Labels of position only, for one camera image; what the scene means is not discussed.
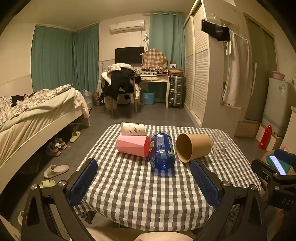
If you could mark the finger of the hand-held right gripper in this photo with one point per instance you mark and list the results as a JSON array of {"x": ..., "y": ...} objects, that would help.
[{"x": 285, "y": 155}]

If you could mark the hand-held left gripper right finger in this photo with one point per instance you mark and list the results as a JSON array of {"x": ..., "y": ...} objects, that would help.
[{"x": 204, "y": 185}]

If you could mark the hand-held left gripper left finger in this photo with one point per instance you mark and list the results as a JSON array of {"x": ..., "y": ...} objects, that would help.
[{"x": 83, "y": 185}]

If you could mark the brown paper cup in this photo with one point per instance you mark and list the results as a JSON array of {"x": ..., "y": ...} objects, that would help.
[{"x": 193, "y": 147}]

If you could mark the clear glass cup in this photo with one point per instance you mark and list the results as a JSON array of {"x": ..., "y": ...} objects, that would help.
[{"x": 220, "y": 144}]

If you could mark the pink faceted cup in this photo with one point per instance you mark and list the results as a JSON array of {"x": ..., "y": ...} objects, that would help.
[{"x": 133, "y": 146}]

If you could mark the white floral print cup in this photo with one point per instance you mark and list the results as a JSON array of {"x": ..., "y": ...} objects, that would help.
[{"x": 133, "y": 129}]

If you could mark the green lit smartphone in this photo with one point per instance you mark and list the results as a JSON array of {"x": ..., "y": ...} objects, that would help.
[{"x": 277, "y": 163}]

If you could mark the red bottle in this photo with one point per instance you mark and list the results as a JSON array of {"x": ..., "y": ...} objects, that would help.
[{"x": 264, "y": 138}]

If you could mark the white slipper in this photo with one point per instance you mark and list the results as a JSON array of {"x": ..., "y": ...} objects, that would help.
[{"x": 55, "y": 171}]

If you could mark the green slipper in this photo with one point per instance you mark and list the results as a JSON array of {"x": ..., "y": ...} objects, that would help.
[
  {"x": 47, "y": 183},
  {"x": 75, "y": 136}
]

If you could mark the grey sneaker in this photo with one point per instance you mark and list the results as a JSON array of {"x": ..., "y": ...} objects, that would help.
[
  {"x": 53, "y": 149},
  {"x": 61, "y": 142}
]

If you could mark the cardboard box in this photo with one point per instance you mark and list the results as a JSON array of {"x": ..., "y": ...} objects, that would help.
[{"x": 246, "y": 128}]

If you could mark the small white fridge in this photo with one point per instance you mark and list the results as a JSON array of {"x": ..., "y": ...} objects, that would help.
[{"x": 276, "y": 106}]

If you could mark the grey checked tablecloth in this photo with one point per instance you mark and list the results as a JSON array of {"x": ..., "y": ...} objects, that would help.
[{"x": 138, "y": 187}]

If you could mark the white bed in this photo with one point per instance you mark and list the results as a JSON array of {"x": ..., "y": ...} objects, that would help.
[{"x": 34, "y": 139}]

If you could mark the person's leg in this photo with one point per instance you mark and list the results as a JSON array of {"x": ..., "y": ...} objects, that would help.
[{"x": 143, "y": 236}]

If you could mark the pink basin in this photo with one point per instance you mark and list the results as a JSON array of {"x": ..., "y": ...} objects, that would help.
[{"x": 278, "y": 75}]

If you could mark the red patterned bag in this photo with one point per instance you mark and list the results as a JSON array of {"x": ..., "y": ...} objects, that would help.
[{"x": 96, "y": 98}]

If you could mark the large water jug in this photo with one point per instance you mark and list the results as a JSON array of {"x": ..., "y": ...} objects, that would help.
[{"x": 87, "y": 97}]

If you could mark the grey door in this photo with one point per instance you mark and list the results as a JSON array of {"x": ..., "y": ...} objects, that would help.
[{"x": 259, "y": 69}]

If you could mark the patterned duvet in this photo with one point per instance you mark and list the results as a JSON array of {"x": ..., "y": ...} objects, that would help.
[{"x": 39, "y": 102}]

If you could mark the dark ribbed suitcase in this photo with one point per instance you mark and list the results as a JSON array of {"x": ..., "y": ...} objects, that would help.
[{"x": 176, "y": 91}]

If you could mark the white hanging towel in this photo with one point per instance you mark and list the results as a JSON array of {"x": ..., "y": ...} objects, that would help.
[{"x": 237, "y": 69}]

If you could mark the wooden chair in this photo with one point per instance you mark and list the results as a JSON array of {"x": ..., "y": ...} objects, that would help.
[{"x": 134, "y": 97}]

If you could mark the blue plastic basket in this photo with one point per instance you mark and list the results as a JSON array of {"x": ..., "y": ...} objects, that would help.
[{"x": 148, "y": 97}]

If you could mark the chair piled with clothes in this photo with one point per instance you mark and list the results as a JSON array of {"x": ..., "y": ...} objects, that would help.
[{"x": 119, "y": 81}]

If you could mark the white louvred wardrobe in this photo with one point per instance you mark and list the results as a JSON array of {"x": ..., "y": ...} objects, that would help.
[{"x": 198, "y": 69}]

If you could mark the white desk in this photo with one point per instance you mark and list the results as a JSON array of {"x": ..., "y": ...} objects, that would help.
[{"x": 152, "y": 78}]

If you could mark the green window curtain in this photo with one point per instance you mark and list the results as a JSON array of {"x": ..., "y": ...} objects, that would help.
[
  {"x": 166, "y": 39},
  {"x": 52, "y": 58},
  {"x": 85, "y": 58}
]

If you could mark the plaid cloth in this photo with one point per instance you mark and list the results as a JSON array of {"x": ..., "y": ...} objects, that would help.
[{"x": 153, "y": 59}]

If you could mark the black television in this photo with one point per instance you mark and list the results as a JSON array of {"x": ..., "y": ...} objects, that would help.
[{"x": 129, "y": 55}]

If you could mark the white air conditioner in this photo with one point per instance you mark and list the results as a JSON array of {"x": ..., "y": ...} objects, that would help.
[{"x": 127, "y": 26}]

